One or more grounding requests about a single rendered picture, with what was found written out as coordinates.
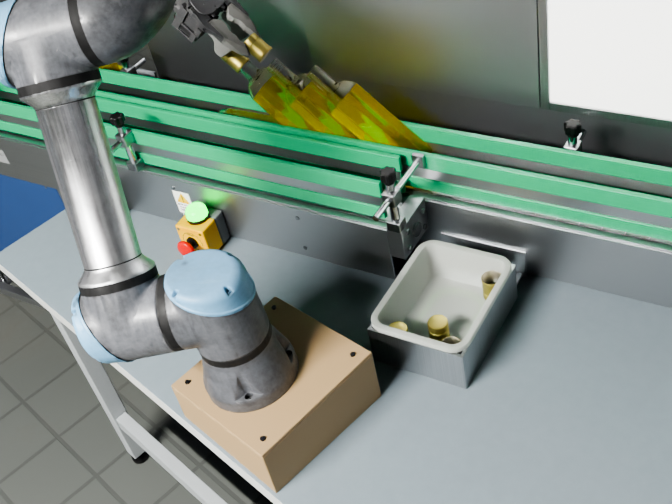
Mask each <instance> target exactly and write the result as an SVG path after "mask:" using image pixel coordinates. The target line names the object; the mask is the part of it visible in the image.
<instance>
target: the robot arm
mask: <svg viewBox="0 0 672 504"><path fill-rule="evenodd" d="M223 10H224V12H223ZM172 11H175V14H176V13H177V15H176V17H175V14H174V18H175V19H174V21H173V23H172V26H173V27H174V28H176V29H177V30H178V31H179V32H180V33H181V34H182V35H183V36H185V37H186V38H187V39H188V40H189V41H190V42H191V43H192V44H193V43H194V41H195V42H196V41H197V40H198V39H199V38H200V37H201V36H203V35H204V34H205V33H208V34H209V36H210V37H211V38H212V39H213V40H214V51H215V53H216V54H217V55H218V56H220V57H224V56H225V55H226V54H228V53H229V52H231V51H234V52H235V53H237V54H239V55H242V56H245V57H250V52H249V50H248V48H247V46H246V44H245V43H243V42H241V40H242V39H244V38H245V37H247V36H248V35H249V36H250V35H251V34H252V33H256V34H257V35H258V36H259V38H261V37H260V34H259V32H258V31H257V29H256V27H255V25H254V23H253V22H252V20H251V19H250V18H249V15H248V14H247V12H246V11H245V10H244V8H243V7H242V6H241V5H240V3H239V2H238V1H237V0H7V1H4V2H1V3H0V82H1V83H2V84H3V85H4V86H6V87H8V88H12V89H16V90H17V93H18V96H19V99H20V101H22V102H24V103H26V104H27V105H29V106H31V107H32V108H33V109H34V110H35V113H36V116H37V119H38V122H39V126H40V129H41V132H42V135H43V138H44V142H45V145H46V148H47V151H48V155H49V158H50V161H51V164H52V167H53V171H54V174H55V177H56V180H57V184H58V187H59V190H60V193H61V196H62V200H63V203H64V206H65V209H66V213H67V216H68V219H69V222H70V225H71V229H72V232H73V235H74V238H75V241H76V245H77V248H78V251H79V254H80V258H81V261H82V264H83V267H84V272H83V274H82V276H81V278H80V279H79V281H78V283H77V284H78V288H79V292H78V293H77V294H76V295H75V296H74V298H73V301H72V305H71V312H72V313H73V316H72V322H73V326H74V330H75V332H76V335H77V337H78V339H79V341H80V343H81V345H82V346H83V348H84V349H85V350H86V352H87V353H88V354H89V355H90V356H91V357H92V358H94V359H96V360H97V361H99V362H102V363H107V364H109V363H117V362H132V361H134V360H136V359H141V358H146V357H152V356H157V355H162V354H168V353H173V352H178V351H182V350H188V349H194V348H197V349H198V351H199V353H200V355H201V357H202V366H203V382H204V386H205V389H206V391H207V393H208V395H209V396H210V398H211V400H212V401H213V403H214V404H215V405H217V406H218V407H219V408H221V409H223V410H226V411H229V412H234V413H246V412H252V411H256V410H259V409H262V408H265V407H267V406H269V405H271V404H272V403H274V402H276V401H277V400H278V399H280V398H281V397H282V396H283V395H284V394H285V393H286V392H287V391H288V390H289V389H290V387H291V386H292V384H293V383H294V381H295V379H296V376H297V373H298V368H299V362H298V357H297V355H296V352H295V350H294V348H293V346H292V344H291V343H290V341H289V340H288V339H287V338H286V337H285V336H284V335H283V334H282V333H280V332H279V331H278V330H277V329H276V328H275V327H274V326H273V325H272V324H271V323H270V321H269V319H268V316H267V314H266V312H265V309H264V307H263V305H262V302H261V300H260V298H259V296H258V293H257V291H256V288H255V283H254V281H253V279H252V277H251V275H250V274H249V273H248V272H247V270H246V268H245V266H244V264H243V263H242V262H241V260H240V259H239V258H237V257H236V256H234V255H232V254H231V253H229V252H226V251H223V250H218V249H203V250H198V251H194V252H191V253H188V254H186V255H184V256H183V260H179V259H177V260H176V261H175V262H174V263H173V264H172V265H171V266H170V267H169V268H168V270H167V272H166V274H163V275H159V273H158V270H157V267H156V263H155V261H154V260H152V259H150V258H148V257H146V256H145V255H143V254H142V252H141V249H140V245H139V242H138V239H137V235H136V232H135V228H134V225H133V222H132V218H131V215H130V211H129V208H128V205H127V201H126V198H125V194H124V191H123V188H122V184H121V181H120V177H119V174H118V171H117V167H116V164H115V160H114V157H113V154H112V150H111V147H110V143H109V140H108V137H107V133H106V130H105V126H104V123H103V119H102V116H101V113H100V109H99V106H98V102H97V99H96V96H95V95H96V91H97V89H98V87H99V86H100V84H101V82H102V77H101V74H100V71H99V67H101V66H105V65H109V64H112V63H116V62H119V61H121V60H123V59H126V58H128V57H129V56H131V55H133V54H134V53H136V52H137V51H139V50H140V49H141V48H142V47H144V46H145V45H146V44H147V43H148V42H149V41H150V40H151V39H152V38H153V37H154V36H155V35H156V34H157V33H158V32H159V31H160V30H161V28H162V27H163V26H164V24H165V23H166V21H167V20H168V19H169V17H170V15H171V13H172ZM220 12H223V13H222V14H221V17H222V19H223V20H224V21H225V22H226V23H227V24H228V25H229V26H230V27H231V32H230V31H229V29H228V28H227V25H226V24H225V23H224V21H223V20H218V18H219V16H218V15H219V13H220ZM179 28H180V29H181V30H180V29H179ZM186 34H187V35H188V36H189V37H188V36H187V35H186Z"/></svg>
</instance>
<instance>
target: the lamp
mask: <svg viewBox="0 0 672 504"><path fill-rule="evenodd" d="M185 215H186V219H187V221H188V223H189V224H191V225H199V224H202V223H204V222H205V221H207V220H208V218H209V212H208V210H207V208H206V205H205V204H203V203H201V202H193V203H191V204H189V205H188V206H187V207H186V210H185Z"/></svg>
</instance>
